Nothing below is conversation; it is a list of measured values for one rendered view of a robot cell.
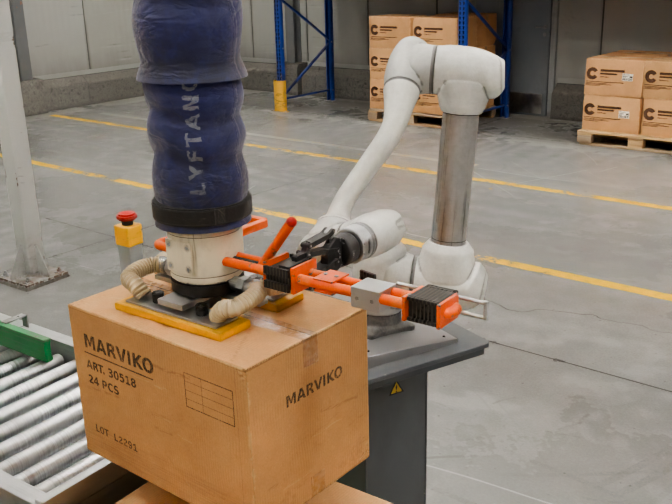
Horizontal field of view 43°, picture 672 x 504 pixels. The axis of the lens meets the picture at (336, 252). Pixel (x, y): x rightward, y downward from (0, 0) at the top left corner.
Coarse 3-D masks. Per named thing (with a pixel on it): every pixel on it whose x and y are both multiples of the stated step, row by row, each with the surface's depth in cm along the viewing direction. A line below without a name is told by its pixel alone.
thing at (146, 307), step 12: (120, 300) 201; (132, 300) 200; (144, 300) 200; (156, 300) 197; (132, 312) 197; (144, 312) 195; (156, 312) 194; (168, 312) 192; (180, 312) 192; (192, 312) 192; (204, 312) 189; (168, 324) 191; (180, 324) 188; (192, 324) 187; (204, 324) 186; (216, 324) 185; (228, 324) 186; (240, 324) 187; (204, 336) 185; (216, 336) 182; (228, 336) 184
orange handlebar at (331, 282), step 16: (256, 224) 216; (160, 240) 205; (240, 256) 194; (256, 256) 192; (256, 272) 186; (320, 272) 181; (336, 272) 179; (320, 288) 176; (336, 288) 174; (384, 304) 168; (400, 304) 165
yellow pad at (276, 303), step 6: (282, 294) 201; (288, 294) 202; (300, 294) 203; (270, 300) 199; (276, 300) 199; (282, 300) 199; (288, 300) 199; (294, 300) 201; (300, 300) 203; (264, 306) 198; (270, 306) 197; (276, 306) 196; (282, 306) 198; (288, 306) 199; (276, 312) 197
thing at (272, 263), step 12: (288, 252) 188; (264, 264) 183; (276, 264) 184; (300, 264) 180; (312, 264) 183; (264, 276) 184; (276, 276) 181; (288, 276) 179; (276, 288) 181; (288, 288) 179; (300, 288) 181
